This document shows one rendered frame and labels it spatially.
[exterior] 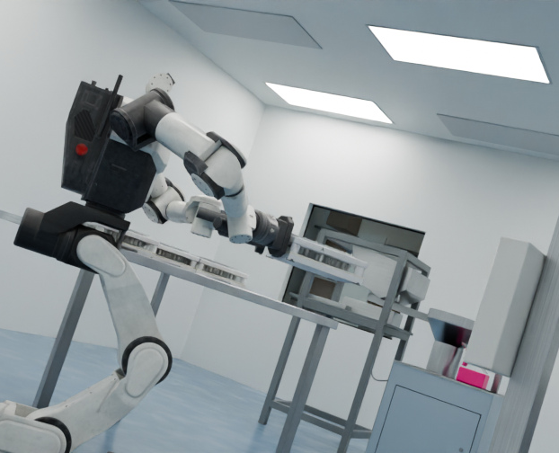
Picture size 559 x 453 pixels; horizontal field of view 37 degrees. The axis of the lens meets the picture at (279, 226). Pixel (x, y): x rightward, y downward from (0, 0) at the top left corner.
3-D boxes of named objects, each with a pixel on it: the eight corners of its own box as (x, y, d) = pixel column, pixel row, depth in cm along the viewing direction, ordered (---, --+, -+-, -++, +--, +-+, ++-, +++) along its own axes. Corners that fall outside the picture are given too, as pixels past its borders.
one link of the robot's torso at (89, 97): (41, 185, 218) (88, 58, 222) (40, 190, 251) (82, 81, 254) (149, 223, 226) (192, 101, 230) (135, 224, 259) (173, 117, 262)
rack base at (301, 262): (332, 279, 273) (335, 272, 273) (361, 285, 249) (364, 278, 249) (264, 255, 266) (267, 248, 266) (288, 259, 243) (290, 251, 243)
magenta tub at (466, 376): (455, 379, 485) (459, 365, 486) (459, 381, 496) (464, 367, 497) (481, 388, 478) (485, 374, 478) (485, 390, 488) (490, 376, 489)
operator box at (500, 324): (461, 361, 163) (500, 235, 165) (491, 371, 176) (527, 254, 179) (490, 370, 159) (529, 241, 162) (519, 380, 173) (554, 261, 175)
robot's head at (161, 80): (143, 97, 237) (154, 68, 238) (139, 102, 247) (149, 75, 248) (165, 106, 239) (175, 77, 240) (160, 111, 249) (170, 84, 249)
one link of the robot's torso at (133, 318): (136, 397, 233) (61, 247, 228) (129, 386, 250) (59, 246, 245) (185, 371, 237) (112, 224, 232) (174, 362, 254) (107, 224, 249)
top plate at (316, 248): (338, 265, 273) (340, 259, 273) (367, 269, 250) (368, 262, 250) (270, 241, 267) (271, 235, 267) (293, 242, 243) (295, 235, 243)
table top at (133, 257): (-28, 208, 395) (-25, 201, 396) (168, 273, 457) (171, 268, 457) (88, 248, 272) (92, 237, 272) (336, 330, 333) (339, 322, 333)
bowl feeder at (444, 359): (404, 362, 514) (422, 304, 518) (421, 368, 545) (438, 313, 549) (481, 388, 491) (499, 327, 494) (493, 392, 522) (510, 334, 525)
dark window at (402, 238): (279, 304, 861) (312, 202, 871) (279, 305, 862) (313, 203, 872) (395, 342, 797) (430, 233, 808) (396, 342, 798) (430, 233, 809)
